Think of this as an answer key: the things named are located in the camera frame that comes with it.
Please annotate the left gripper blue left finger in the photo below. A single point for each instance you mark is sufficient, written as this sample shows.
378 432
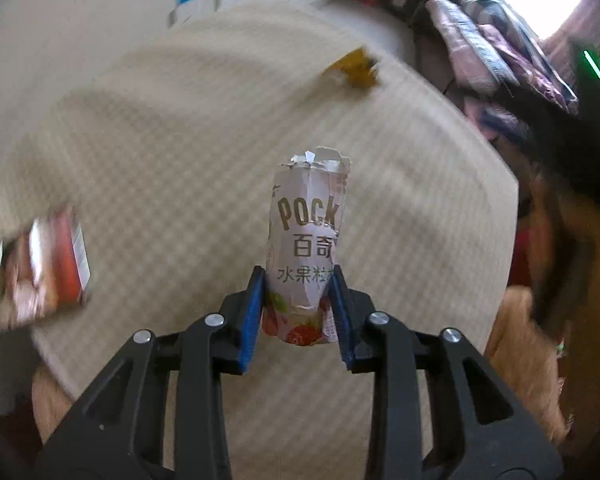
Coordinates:
253 303

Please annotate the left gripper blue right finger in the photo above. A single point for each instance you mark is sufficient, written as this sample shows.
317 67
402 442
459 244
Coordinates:
340 301

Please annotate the pink Pocky box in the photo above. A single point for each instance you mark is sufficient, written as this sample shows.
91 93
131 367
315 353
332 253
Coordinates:
307 204

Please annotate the yellow wrapper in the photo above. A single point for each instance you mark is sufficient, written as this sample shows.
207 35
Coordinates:
357 68

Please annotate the purple crumpled duvet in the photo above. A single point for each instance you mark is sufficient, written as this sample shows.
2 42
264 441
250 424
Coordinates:
512 38

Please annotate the blue plaid bed quilt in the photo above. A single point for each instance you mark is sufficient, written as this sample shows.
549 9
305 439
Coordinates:
476 63

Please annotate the striped beige tablecloth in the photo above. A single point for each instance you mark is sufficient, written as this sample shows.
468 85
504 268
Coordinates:
170 157

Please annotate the smartphone playing video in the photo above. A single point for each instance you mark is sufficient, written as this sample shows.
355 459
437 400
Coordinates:
44 270

